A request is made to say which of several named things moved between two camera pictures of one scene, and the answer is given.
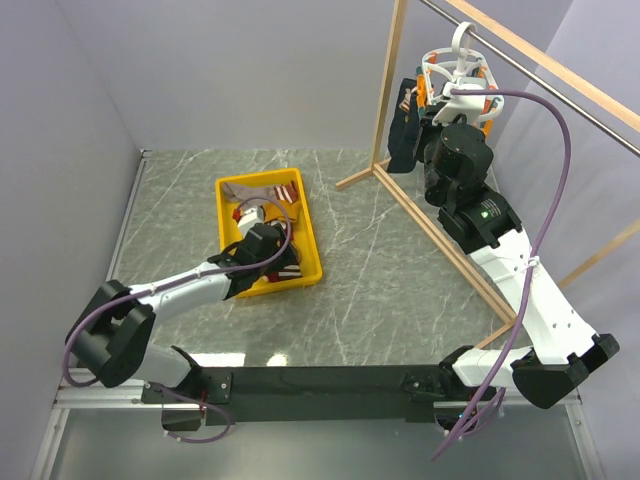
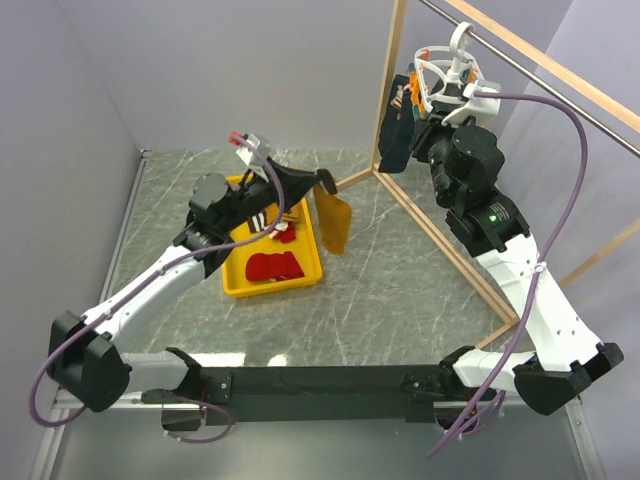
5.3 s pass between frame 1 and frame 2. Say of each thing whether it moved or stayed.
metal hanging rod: stayed
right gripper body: stayed
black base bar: stayed
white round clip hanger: moved
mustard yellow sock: moved
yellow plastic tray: stayed
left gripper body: moved
